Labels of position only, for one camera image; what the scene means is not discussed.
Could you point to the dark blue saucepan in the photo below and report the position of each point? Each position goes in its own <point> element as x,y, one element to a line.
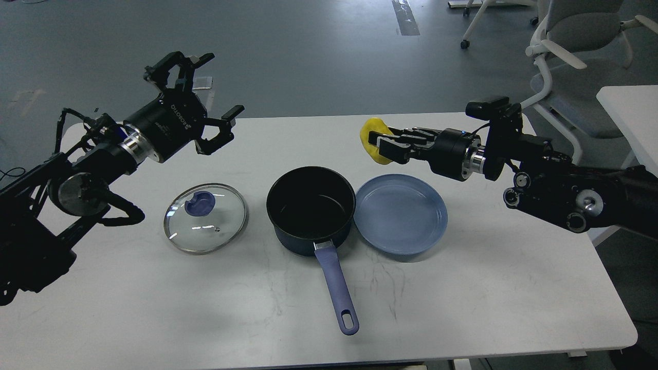
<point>311,209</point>

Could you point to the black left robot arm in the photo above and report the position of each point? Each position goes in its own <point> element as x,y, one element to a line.
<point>50,208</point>

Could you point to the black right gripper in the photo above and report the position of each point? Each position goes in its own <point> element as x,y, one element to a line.
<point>451,153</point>

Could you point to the white side table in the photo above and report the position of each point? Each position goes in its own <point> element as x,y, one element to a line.
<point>633,110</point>

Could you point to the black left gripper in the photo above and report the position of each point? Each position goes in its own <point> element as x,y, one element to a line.
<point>177,116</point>

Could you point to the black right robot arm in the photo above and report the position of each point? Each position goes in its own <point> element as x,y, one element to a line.
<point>547,183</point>

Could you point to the blue plate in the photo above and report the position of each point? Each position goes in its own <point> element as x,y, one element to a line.
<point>400,215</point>

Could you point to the glass pot lid blue knob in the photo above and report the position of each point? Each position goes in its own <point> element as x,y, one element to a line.
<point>205,218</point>

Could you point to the grey office chair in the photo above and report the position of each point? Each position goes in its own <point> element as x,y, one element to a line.
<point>580,47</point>

